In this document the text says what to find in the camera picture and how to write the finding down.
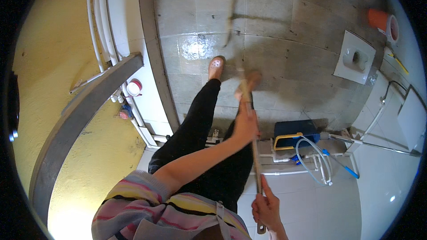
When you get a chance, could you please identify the person's left hand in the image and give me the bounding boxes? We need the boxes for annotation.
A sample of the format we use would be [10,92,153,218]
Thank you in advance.
[232,102,261,144]

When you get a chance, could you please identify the person's right hand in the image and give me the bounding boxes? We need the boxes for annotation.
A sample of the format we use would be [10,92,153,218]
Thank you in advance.
[251,175,284,232]

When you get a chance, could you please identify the wooden handled floor broom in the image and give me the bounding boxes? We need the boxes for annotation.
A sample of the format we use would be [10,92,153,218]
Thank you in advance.
[222,0,267,235]

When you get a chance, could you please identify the person's legs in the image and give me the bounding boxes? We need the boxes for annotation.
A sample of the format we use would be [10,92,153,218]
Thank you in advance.
[148,56,264,214]

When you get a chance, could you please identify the white floor pipes with valve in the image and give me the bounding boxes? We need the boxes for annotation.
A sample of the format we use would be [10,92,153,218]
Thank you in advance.
[260,152,345,176]

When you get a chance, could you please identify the white pipe along door sill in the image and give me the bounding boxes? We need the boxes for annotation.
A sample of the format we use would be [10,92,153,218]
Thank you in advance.
[121,83,167,150]

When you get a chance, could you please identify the white squat toilet pan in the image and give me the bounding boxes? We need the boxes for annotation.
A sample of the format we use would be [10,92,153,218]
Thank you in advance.
[333,29,377,85]

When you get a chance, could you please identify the white cistern supply pipe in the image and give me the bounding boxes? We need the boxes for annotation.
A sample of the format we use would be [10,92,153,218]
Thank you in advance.
[360,102,386,140]

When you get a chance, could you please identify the blue and pink valve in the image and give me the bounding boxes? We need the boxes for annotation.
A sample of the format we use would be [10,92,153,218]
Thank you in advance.
[118,103,135,121]

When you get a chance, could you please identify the metal rod with blue grip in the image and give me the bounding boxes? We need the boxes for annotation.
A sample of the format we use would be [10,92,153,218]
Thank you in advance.
[314,133,422,180]

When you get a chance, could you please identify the person's body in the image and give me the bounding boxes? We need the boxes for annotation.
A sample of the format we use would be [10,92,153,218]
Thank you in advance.
[92,170,252,240]

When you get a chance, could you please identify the white toilet cistern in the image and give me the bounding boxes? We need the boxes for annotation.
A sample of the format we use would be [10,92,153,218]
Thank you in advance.
[397,88,427,151]

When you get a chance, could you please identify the orange plastic bucket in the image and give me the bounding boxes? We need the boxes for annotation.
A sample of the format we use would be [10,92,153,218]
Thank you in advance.
[368,8,400,44]

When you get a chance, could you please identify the white thin stick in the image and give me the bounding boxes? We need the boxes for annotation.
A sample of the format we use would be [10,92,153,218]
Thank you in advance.
[69,69,109,94]

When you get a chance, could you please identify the blue box with yellow handle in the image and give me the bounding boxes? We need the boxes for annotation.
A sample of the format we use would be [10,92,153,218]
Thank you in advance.
[273,120,321,151]

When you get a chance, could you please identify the light blue hose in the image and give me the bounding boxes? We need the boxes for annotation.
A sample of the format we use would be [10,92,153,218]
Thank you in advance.
[295,136,334,187]

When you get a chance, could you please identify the black cable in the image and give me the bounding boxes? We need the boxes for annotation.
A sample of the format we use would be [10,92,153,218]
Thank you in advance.
[382,80,409,104]

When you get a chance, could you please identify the yellow handled brush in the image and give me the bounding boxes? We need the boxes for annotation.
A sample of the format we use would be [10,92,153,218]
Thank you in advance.
[387,51,410,76]

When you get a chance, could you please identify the grey door frame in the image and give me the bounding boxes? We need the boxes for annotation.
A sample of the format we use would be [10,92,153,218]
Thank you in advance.
[28,52,145,228]

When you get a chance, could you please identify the white wall pipes bundle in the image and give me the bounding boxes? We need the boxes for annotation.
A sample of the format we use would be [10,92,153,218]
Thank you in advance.
[86,0,118,72]

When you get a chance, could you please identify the black wall fixture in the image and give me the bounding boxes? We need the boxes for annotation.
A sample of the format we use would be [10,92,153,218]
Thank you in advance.
[7,71,20,142]

